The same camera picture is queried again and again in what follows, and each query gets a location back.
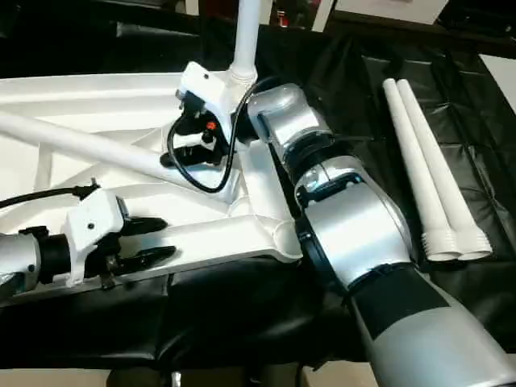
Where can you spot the black work mat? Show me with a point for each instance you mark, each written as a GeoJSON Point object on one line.
{"type": "Point", "coordinates": [363, 97]}

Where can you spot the white plastic table leg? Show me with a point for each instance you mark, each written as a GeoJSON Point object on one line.
{"type": "Point", "coordinates": [419, 169]}
{"type": "Point", "coordinates": [443, 169]}
{"type": "Point", "coordinates": [81, 143]}
{"type": "Point", "coordinates": [246, 40]}

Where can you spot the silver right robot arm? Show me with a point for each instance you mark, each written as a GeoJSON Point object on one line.
{"type": "Point", "coordinates": [347, 218]}

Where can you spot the white plastic table top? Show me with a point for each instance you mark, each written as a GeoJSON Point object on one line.
{"type": "Point", "coordinates": [242, 201]}

